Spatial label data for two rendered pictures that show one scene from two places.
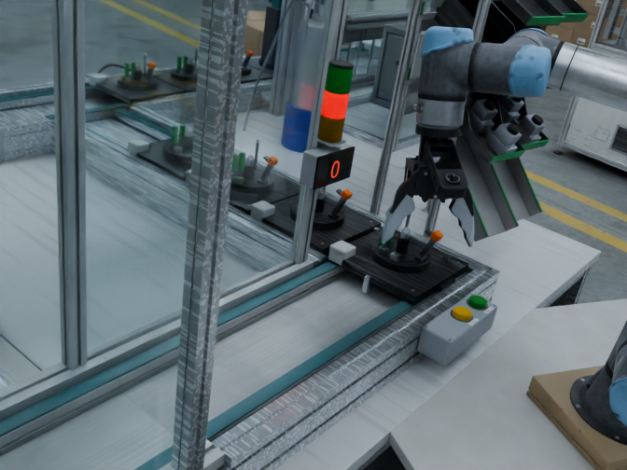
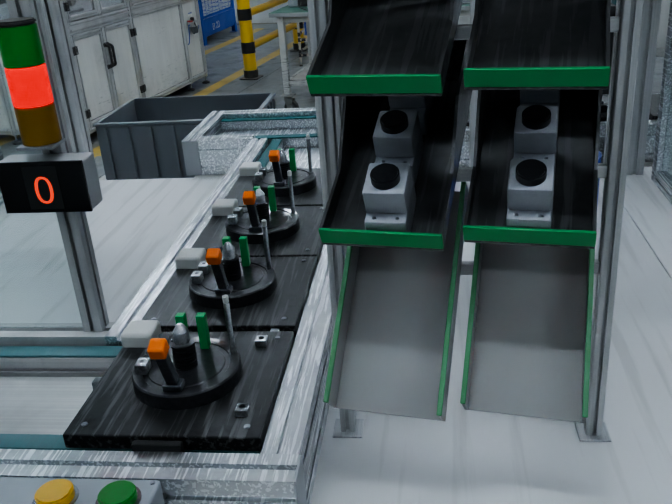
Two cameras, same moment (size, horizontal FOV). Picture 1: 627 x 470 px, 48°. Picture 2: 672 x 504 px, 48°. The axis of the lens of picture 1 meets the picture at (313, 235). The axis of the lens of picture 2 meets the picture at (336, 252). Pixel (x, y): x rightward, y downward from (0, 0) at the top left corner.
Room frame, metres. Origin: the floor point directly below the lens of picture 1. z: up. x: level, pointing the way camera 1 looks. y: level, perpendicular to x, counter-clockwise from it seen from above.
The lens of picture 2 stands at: (1.24, -1.04, 1.51)
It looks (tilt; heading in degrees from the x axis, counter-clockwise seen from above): 24 degrees down; 62
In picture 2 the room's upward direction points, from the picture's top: 4 degrees counter-clockwise
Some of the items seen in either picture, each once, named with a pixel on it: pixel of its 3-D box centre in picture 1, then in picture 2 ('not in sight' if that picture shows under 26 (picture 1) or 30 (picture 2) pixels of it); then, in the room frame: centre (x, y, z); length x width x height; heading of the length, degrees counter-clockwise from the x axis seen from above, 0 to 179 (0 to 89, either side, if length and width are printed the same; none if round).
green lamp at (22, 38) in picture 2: (339, 78); (20, 45); (1.37, 0.00, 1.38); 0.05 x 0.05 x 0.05
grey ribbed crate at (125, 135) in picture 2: not in sight; (192, 136); (2.14, 1.82, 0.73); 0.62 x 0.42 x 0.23; 144
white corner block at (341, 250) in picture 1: (341, 253); (142, 338); (1.43, -0.07, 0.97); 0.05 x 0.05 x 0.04; 54
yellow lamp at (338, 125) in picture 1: (330, 127); (38, 123); (1.37, 0.00, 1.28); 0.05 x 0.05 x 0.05
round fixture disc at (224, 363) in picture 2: (400, 254); (187, 371); (1.45, -0.21, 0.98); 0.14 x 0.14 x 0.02
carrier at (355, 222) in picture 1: (318, 201); (230, 264); (1.60, 0.00, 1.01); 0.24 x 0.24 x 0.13; 54
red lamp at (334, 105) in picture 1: (335, 103); (29, 85); (1.37, 0.00, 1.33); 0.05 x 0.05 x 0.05
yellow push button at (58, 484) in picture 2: (461, 314); (55, 497); (1.26, -0.33, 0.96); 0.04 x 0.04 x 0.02
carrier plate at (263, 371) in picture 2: (398, 261); (189, 383); (1.45, -0.21, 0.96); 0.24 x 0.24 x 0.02; 54
